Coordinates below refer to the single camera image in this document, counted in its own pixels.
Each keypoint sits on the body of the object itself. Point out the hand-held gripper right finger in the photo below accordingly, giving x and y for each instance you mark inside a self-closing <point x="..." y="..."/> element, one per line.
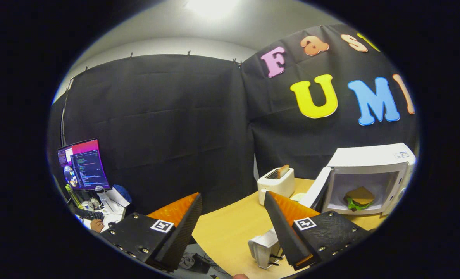
<point x="284" y="232"/>

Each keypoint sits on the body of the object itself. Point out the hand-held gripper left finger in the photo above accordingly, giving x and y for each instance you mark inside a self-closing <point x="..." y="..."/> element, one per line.
<point x="181" y="232"/>

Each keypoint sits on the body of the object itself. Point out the lettuce sandwich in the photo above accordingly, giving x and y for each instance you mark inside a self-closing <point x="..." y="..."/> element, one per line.
<point x="359" y="197"/>

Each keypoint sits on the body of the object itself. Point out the white microwave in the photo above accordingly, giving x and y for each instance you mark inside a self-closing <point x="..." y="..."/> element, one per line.
<point x="369" y="157"/>

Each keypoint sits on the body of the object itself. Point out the white metal rack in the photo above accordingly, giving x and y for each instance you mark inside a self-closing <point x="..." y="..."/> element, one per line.
<point x="262" y="244"/>

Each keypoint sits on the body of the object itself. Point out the white divided snack plate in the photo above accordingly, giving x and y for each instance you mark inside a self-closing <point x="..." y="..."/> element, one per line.
<point x="297" y="197"/>

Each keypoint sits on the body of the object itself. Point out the white toaster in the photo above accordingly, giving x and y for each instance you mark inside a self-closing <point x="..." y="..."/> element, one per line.
<point x="276" y="188"/>

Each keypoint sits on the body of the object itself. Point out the brown toast slice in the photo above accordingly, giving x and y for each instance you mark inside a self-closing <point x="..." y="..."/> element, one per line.
<point x="283" y="171"/>

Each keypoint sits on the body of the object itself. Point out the black keyboard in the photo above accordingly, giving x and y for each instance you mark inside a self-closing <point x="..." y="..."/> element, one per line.
<point x="90" y="214"/>

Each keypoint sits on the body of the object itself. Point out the computer monitor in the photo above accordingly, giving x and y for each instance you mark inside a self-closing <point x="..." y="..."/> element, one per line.
<point x="88" y="166"/>

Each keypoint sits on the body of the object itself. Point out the green bottle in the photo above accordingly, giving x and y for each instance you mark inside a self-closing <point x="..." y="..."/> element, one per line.
<point x="73" y="195"/>

